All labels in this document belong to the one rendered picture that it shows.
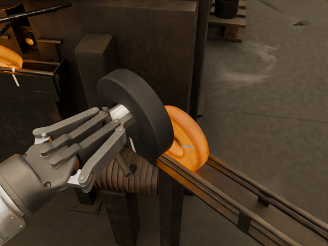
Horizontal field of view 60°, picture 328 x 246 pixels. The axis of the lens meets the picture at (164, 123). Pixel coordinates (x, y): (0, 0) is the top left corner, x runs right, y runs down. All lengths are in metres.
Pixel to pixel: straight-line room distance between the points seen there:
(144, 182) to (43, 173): 0.44
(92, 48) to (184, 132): 0.33
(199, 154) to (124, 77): 0.23
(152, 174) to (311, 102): 1.40
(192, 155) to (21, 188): 0.33
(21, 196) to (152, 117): 0.18
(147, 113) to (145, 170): 0.41
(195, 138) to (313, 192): 1.05
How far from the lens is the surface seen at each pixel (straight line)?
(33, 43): 0.95
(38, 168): 0.40
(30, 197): 0.38
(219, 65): 2.13
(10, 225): 0.38
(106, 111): 0.43
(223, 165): 0.60
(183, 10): 0.74
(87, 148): 0.40
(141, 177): 0.79
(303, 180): 1.55
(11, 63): 0.87
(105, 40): 0.77
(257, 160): 1.54
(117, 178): 0.81
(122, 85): 0.40
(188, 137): 0.55
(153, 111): 0.39
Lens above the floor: 1.17
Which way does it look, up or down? 45 degrees down
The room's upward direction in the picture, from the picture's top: straight up
